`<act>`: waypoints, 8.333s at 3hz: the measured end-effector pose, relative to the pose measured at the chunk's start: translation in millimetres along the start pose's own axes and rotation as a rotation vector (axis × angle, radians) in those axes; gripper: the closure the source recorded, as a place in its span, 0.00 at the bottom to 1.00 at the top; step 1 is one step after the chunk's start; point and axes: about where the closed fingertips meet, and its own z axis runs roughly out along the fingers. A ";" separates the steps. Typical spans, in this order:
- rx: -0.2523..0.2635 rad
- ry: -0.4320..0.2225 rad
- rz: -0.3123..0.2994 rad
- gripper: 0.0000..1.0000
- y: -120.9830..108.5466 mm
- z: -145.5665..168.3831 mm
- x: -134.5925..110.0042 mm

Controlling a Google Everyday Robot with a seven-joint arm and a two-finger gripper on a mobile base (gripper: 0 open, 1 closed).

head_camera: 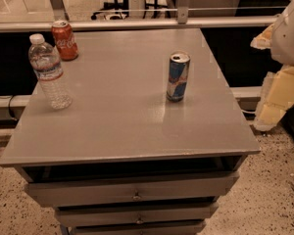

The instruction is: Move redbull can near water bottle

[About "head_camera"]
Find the red coca-cola can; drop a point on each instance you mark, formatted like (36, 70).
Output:
(64, 39)

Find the top grey drawer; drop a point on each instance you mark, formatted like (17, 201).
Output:
(131, 190)

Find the bottom grey drawer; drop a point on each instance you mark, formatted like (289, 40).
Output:
(188, 227)

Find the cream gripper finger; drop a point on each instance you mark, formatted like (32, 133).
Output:
(277, 97)
(263, 40)

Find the middle grey drawer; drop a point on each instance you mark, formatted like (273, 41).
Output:
(136, 214)

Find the blue silver redbull can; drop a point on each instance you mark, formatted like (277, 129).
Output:
(178, 75)

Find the grey drawer cabinet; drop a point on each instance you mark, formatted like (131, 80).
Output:
(121, 123)

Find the metal railing frame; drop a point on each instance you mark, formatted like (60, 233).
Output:
(60, 12)

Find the grey drawer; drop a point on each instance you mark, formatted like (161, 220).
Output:
(136, 214)
(188, 227)
(131, 190)

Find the clear plastic water bottle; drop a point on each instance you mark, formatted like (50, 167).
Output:
(47, 67)

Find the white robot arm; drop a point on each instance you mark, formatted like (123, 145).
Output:
(282, 40)

